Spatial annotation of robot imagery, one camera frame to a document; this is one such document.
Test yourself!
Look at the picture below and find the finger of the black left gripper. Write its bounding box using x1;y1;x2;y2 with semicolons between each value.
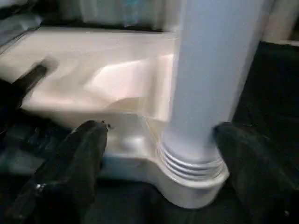
0;111;73;161

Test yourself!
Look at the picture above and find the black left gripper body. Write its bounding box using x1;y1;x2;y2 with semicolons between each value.
0;63;50;136

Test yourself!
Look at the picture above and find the white plastic table top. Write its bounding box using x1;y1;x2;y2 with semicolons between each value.
0;26;231;210

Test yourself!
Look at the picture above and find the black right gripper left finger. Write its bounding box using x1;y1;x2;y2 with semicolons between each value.
4;119;111;224

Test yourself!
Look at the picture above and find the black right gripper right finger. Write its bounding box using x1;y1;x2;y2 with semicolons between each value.
213;122;299;224

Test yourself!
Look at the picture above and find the black work mat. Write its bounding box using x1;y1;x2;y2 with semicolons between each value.
0;40;299;224

